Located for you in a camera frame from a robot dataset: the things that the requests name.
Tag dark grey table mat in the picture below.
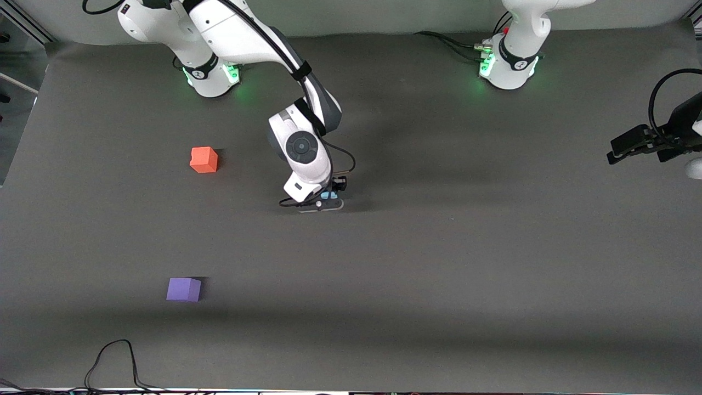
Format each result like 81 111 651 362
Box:
0 19 702 391

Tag purple foam block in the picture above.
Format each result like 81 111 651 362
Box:
166 278 202 302

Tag orange foam block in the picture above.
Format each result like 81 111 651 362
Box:
190 146 219 174

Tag black left base cables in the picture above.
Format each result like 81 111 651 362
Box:
414 30 494 64

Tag looped black cable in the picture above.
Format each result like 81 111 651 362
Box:
85 339 165 393

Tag aluminium frame rail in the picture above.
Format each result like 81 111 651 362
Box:
0 8 55 44

